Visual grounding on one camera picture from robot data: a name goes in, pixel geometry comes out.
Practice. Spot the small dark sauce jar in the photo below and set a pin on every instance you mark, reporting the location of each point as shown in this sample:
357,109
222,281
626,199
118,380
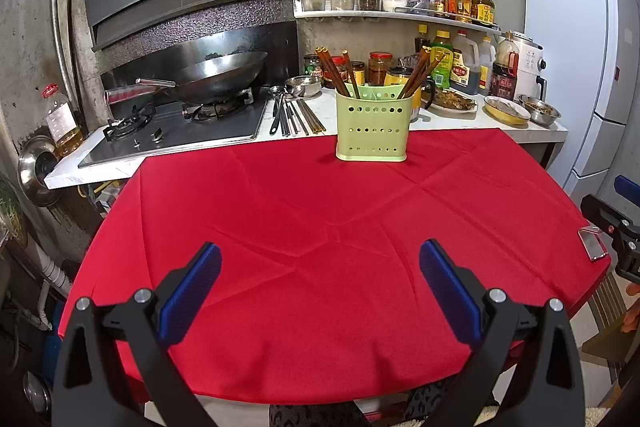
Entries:
357,74

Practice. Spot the white kitchen appliance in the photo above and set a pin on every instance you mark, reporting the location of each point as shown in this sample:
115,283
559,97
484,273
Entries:
530,62

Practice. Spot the white drain pipe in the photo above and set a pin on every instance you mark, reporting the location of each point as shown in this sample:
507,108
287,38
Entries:
52,277

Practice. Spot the plate of cooked food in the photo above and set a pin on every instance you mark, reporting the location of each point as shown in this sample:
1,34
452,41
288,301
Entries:
455,102

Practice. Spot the red-lid sauce jar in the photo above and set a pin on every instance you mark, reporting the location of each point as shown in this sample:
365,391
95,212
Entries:
341,66

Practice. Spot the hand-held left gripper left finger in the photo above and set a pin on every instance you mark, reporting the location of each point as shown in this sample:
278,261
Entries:
192,287

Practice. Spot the white refrigerator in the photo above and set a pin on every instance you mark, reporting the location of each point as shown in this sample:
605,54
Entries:
565,32

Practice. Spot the steel pot lid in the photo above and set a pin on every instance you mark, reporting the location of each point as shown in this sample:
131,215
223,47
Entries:
35,172

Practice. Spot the bundle of metal chopsticks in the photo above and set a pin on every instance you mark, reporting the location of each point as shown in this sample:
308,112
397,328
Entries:
305,119

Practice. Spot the green-lid sauce jar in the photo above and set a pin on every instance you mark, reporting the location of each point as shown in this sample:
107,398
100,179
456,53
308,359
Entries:
312,66

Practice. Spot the green plastic utensil holder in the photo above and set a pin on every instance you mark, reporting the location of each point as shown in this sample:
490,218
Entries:
372,142

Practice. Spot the red tablecloth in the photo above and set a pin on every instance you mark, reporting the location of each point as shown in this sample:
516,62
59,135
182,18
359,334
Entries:
325,207

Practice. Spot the dark plastic bag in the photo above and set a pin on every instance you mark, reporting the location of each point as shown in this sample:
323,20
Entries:
407,62

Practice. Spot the white plastic jug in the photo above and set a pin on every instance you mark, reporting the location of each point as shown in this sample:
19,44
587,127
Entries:
486,69

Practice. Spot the person's right hand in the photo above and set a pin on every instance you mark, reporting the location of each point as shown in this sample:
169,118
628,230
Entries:
632,309

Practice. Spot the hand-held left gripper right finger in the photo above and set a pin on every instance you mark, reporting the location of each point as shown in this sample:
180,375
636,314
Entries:
450,289

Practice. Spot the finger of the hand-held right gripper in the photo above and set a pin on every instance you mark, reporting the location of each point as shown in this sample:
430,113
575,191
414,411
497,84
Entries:
607,214
628,188

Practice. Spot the green plastic bottle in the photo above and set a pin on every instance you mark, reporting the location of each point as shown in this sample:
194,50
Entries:
442,62

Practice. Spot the steel wok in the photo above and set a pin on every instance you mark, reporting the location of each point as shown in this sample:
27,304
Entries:
215,74

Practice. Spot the set of brown wooden chopsticks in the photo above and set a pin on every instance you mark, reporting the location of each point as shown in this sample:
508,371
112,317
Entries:
331,71

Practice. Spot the small steel bowl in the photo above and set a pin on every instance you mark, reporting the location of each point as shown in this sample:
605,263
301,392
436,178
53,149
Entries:
303,87

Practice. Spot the grey metal pipe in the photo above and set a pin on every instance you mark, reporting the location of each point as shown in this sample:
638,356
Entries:
65,32

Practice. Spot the cooking oil bottle red cap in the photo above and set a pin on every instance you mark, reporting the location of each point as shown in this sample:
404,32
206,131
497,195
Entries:
64,127

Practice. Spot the wooden chair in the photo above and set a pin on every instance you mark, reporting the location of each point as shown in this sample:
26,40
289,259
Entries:
605,322

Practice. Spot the gas stove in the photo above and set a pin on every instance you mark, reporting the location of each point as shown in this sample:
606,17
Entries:
200,132

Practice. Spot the orange-lid pickle jar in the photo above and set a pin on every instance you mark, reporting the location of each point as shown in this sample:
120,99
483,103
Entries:
380,69

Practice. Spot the yellow steel mug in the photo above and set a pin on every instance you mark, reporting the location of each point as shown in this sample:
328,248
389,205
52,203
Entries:
392,81

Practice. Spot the dark metal spoon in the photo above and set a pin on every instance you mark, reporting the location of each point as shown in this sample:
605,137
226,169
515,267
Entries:
276,114

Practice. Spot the white wall shelf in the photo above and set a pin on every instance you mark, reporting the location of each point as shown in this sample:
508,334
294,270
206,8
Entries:
350,13

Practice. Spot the yellow oval dish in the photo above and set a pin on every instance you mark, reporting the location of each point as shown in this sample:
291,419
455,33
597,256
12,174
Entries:
507,112

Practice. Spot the steel bowl with food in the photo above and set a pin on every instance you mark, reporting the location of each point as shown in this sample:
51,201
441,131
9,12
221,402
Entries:
540,111

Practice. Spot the yellow-cap soy sauce bottle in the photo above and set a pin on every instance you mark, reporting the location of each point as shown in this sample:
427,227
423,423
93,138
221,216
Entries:
421,42

